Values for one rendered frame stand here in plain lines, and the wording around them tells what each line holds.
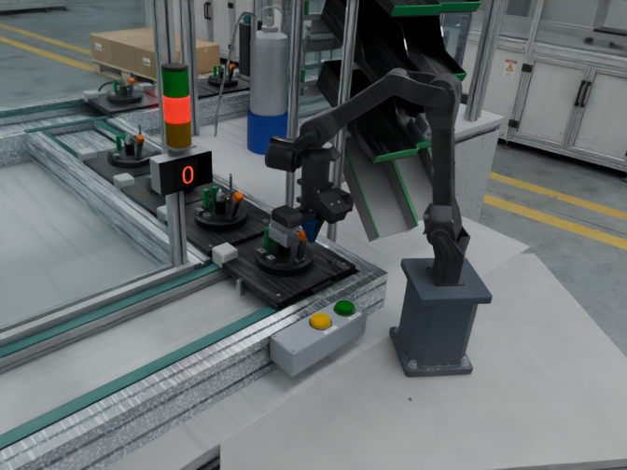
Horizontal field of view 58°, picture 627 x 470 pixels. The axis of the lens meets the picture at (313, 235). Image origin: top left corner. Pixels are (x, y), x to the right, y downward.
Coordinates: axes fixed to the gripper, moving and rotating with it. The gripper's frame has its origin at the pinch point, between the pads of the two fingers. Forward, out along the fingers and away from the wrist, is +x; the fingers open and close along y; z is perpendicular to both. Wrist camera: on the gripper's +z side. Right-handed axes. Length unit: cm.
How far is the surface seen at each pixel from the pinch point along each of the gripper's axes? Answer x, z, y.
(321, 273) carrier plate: 12.3, 0.9, 2.9
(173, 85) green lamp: -29.6, -18.0, -20.7
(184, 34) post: -18, -116, 42
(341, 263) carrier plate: 12.3, 0.8, 9.7
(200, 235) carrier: 11.8, -29.9, -9.3
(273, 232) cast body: 4.6, -9.9, -2.4
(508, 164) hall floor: 108, -123, 343
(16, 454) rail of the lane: 13, 7, -65
